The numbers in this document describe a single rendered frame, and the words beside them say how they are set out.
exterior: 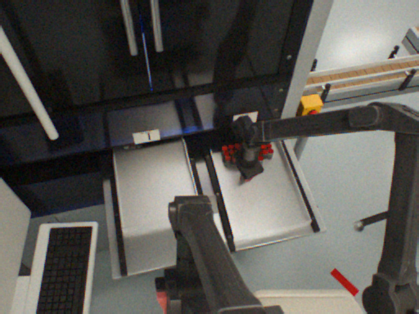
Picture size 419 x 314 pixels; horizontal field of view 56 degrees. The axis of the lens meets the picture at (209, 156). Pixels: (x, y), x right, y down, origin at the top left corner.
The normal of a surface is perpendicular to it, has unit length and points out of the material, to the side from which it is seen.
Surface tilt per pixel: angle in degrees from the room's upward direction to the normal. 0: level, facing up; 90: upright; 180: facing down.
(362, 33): 0
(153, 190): 0
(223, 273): 41
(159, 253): 0
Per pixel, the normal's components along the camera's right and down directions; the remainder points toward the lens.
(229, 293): 0.06, -0.95
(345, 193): 0.02, -0.53
